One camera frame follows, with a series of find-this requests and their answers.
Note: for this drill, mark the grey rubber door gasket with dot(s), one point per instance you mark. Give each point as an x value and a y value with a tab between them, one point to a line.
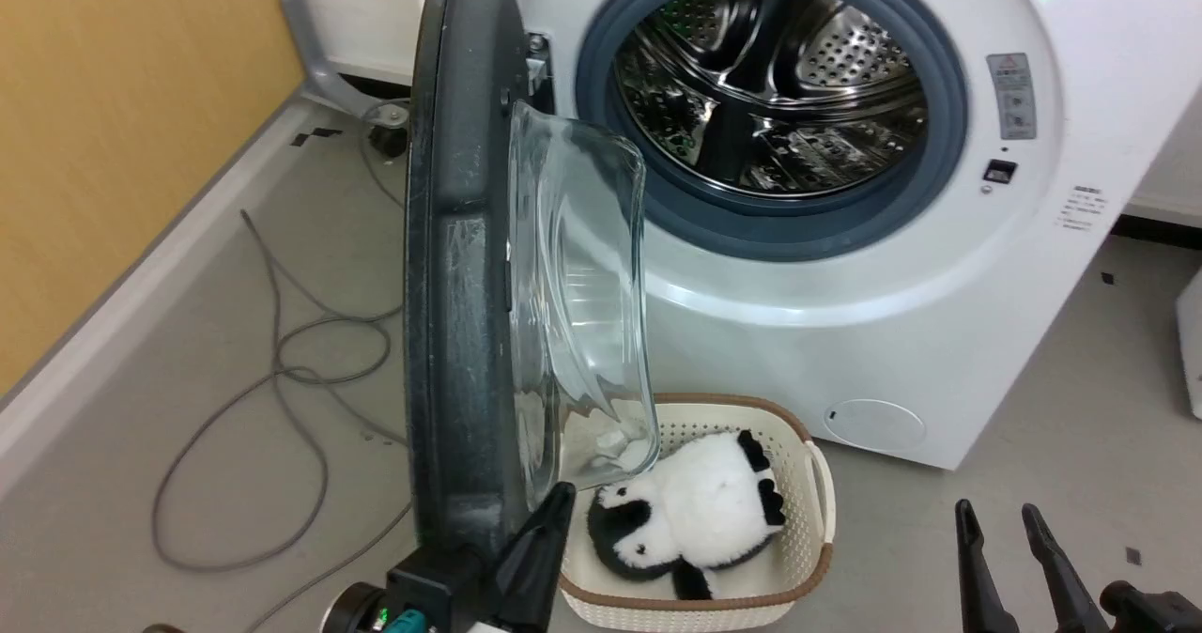
808	229

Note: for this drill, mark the cream plastic laundry basket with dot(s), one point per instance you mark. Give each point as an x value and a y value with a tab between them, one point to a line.
798	558

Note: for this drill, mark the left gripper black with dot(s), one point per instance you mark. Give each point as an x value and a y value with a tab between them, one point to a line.
432	591

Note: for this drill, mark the grey warning sticker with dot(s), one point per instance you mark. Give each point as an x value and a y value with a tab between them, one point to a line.
1012	96

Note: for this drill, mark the round white filter cover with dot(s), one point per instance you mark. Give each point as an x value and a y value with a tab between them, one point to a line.
875	424

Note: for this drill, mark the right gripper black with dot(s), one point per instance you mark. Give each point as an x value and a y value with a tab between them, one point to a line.
1155	611

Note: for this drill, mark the white front-load washing machine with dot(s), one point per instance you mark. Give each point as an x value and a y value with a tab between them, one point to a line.
901	332

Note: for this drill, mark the panda plush toy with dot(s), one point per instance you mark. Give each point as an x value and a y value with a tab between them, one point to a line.
704	511

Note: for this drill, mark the black door latch socket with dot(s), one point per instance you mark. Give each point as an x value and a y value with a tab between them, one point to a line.
1000	172

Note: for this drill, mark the black washing machine door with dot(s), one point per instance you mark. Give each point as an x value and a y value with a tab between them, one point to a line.
460	285

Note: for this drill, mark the stainless steel washer drum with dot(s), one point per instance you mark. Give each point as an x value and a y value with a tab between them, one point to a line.
770	88

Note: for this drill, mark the black caster wheel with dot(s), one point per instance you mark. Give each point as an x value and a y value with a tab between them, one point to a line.
389	137

